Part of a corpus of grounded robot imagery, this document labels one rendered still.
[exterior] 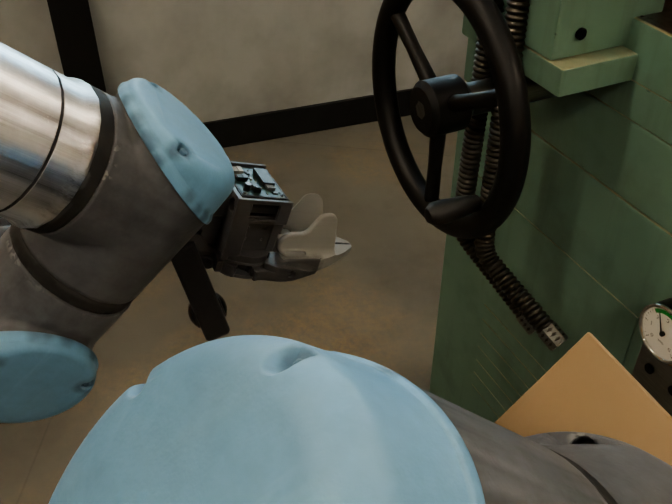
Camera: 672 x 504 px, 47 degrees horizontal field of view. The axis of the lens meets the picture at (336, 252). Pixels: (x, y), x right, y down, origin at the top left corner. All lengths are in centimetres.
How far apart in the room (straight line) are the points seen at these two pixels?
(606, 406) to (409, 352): 123
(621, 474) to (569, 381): 10
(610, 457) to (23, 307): 34
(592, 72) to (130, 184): 52
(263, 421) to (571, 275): 81
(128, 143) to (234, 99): 189
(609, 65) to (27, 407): 61
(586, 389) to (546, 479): 18
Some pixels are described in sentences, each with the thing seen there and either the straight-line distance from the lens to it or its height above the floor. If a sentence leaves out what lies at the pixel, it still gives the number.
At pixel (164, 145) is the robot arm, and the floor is 98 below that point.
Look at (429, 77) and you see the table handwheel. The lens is 84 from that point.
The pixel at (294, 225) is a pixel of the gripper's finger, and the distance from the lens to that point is 75.
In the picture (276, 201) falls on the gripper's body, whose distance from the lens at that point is 67.
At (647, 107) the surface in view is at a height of 82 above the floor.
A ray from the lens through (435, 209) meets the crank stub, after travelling 76.
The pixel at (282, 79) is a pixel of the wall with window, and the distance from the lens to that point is 235.
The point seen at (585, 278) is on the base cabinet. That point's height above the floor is 58.
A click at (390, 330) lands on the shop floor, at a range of 173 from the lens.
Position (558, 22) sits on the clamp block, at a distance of 80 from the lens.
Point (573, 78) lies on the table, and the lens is 81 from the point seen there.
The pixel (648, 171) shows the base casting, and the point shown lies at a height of 76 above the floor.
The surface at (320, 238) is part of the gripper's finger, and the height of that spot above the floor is 75.
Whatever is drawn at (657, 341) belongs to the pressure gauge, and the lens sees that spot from 84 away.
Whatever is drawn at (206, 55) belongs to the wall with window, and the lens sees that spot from 226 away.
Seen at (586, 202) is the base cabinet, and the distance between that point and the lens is 96.
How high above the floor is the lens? 119
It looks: 38 degrees down
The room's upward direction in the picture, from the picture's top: straight up
